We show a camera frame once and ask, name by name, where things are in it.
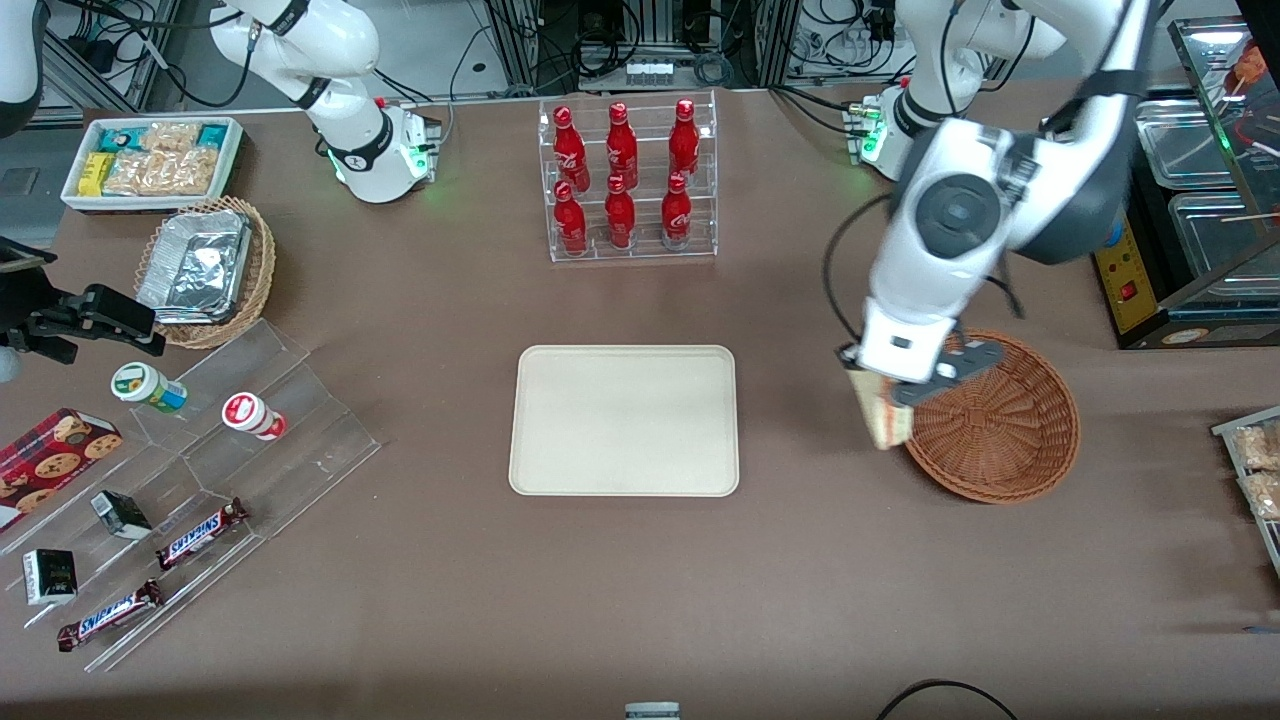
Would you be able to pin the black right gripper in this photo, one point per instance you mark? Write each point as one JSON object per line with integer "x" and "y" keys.
{"x": 40, "y": 318}

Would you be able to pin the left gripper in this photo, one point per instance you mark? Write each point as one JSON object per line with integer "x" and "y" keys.
{"x": 842, "y": 350}

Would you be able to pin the triangle sandwich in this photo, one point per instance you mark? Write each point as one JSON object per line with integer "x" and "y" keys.
{"x": 885, "y": 415}

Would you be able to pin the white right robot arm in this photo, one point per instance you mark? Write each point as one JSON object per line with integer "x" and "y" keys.
{"x": 350, "y": 110}

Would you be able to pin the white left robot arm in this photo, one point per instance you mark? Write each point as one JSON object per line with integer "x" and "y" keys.
{"x": 960, "y": 210}

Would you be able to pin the round brown wicker basket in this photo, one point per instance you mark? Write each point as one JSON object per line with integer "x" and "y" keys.
{"x": 1010, "y": 430}

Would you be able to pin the light wicker basket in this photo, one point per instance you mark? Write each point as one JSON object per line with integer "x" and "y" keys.
{"x": 255, "y": 280}

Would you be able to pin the cream rectangular serving tray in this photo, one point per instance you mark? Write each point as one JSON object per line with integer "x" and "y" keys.
{"x": 625, "y": 420}

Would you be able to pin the white green gum bottle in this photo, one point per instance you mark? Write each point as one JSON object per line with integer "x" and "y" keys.
{"x": 145, "y": 385}

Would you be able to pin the aluminium foil container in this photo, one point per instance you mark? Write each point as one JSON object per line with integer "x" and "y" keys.
{"x": 195, "y": 265}

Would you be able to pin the white plastic snack bin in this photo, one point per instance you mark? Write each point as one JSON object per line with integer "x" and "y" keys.
{"x": 75, "y": 200}

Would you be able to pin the yellow snack packet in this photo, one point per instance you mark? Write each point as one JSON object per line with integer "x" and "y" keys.
{"x": 95, "y": 173}

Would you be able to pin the clear peanut snack bag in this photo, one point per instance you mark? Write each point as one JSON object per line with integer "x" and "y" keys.
{"x": 160, "y": 173}
{"x": 170, "y": 136}

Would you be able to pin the red cookie box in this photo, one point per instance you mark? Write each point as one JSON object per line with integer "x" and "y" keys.
{"x": 50, "y": 460}

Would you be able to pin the white red gum bottle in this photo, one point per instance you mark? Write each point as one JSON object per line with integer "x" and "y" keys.
{"x": 250, "y": 413}

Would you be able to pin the teal snack packet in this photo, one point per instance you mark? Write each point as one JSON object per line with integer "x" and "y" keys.
{"x": 118, "y": 138}
{"x": 213, "y": 135}

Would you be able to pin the clear acrylic stepped display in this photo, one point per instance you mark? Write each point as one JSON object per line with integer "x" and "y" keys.
{"x": 300, "y": 440}

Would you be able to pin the snickers chocolate bar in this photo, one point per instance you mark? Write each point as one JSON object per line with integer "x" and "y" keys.
{"x": 200, "y": 535}
{"x": 110, "y": 615}

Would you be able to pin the red cola bottle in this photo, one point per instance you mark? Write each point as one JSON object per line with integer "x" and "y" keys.
{"x": 568, "y": 145}
{"x": 622, "y": 140}
{"x": 684, "y": 135}
{"x": 676, "y": 215}
{"x": 570, "y": 220}
{"x": 620, "y": 215}

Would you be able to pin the small black white box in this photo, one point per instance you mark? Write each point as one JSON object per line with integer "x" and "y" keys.
{"x": 48, "y": 577}

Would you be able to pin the clear acrylic bottle rack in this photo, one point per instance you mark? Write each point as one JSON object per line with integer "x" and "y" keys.
{"x": 632, "y": 250}

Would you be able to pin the black food display warmer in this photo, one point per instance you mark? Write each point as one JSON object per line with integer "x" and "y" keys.
{"x": 1200, "y": 300}

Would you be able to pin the steel pan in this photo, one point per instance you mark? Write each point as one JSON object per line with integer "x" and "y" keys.
{"x": 1185, "y": 140}
{"x": 1215, "y": 240}

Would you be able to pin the wrapped rice cracker pack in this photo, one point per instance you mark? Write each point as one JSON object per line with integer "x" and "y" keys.
{"x": 1265, "y": 495}
{"x": 1260, "y": 447}

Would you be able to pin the white power strip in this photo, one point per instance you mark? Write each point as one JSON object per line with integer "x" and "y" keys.
{"x": 648, "y": 72}

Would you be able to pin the small grey device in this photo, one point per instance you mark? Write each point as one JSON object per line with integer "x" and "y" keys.
{"x": 652, "y": 711}

